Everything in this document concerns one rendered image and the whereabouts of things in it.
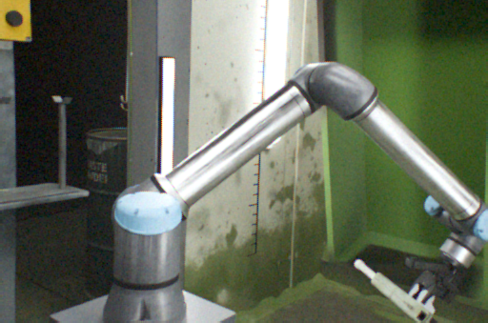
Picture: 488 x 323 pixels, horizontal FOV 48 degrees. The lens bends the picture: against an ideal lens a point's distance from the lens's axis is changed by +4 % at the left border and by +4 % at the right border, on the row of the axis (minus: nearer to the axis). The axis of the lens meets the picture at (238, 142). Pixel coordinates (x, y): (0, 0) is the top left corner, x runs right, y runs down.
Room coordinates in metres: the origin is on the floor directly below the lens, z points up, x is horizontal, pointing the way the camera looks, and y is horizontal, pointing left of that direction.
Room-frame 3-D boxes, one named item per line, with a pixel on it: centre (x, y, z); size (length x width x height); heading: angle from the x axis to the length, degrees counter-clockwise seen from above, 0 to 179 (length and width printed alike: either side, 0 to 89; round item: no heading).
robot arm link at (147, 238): (1.23, 0.21, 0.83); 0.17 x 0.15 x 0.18; 15
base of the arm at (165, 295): (1.22, 0.20, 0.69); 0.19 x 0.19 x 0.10
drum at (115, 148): (2.96, 0.55, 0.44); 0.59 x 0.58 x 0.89; 30
